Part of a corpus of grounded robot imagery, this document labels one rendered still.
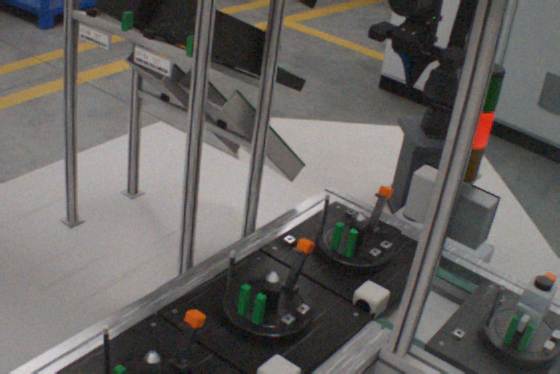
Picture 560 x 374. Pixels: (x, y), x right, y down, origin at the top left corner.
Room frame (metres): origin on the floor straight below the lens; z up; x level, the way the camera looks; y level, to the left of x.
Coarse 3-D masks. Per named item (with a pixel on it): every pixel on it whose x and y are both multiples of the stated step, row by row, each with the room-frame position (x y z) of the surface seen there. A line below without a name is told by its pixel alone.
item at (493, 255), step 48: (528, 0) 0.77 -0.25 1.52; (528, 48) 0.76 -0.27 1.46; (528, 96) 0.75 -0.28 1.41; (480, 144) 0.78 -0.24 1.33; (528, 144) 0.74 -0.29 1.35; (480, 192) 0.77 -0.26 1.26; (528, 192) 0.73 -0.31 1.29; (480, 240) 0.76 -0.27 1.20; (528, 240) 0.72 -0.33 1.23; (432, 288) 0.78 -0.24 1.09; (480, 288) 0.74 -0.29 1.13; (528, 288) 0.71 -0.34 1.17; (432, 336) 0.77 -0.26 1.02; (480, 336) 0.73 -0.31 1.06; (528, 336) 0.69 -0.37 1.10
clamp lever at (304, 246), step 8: (304, 240) 0.89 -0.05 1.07; (296, 248) 0.88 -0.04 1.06; (304, 248) 0.88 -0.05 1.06; (312, 248) 0.89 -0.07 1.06; (296, 256) 0.88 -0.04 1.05; (304, 256) 0.88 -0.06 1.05; (296, 264) 0.88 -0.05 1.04; (296, 272) 0.87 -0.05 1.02; (288, 280) 0.87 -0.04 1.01; (296, 280) 0.87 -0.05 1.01
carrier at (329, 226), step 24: (312, 216) 1.12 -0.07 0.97; (336, 216) 1.14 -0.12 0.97; (360, 216) 1.02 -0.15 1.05; (312, 240) 1.04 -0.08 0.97; (336, 240) 0.99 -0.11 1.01; (360, 240) 1.02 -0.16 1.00; (384, 240) 1.05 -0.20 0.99; (408, 240) 1.09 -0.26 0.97; (288, 264) 0.96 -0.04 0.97; (312, 264) 0.97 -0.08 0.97; (336, 264) 0.97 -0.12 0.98; (360, 264) 0.96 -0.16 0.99; (384, 264) 0.98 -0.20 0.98; (408, 264) 1.01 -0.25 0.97; (336, 288) 0.91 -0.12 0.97; (360, 288) 0.90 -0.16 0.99; (384, 288) 0.90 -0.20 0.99
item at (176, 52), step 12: (72, 12) 1.13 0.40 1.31; (96, 24) 1.09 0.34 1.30; (108, 24) 1.08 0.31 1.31; (120, 36) 1.06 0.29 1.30; (132, 36) 1.04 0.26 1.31; (156, 48) 1.01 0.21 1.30; (168, 48) 0.99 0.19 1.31; (180, 48) 1.22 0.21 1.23; (180, 60) 0.98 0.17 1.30; (192, 60) 0.96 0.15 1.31; (228, 72) 1.14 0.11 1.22; (240, 72) 1.13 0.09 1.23; (252, 84) 1.11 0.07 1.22
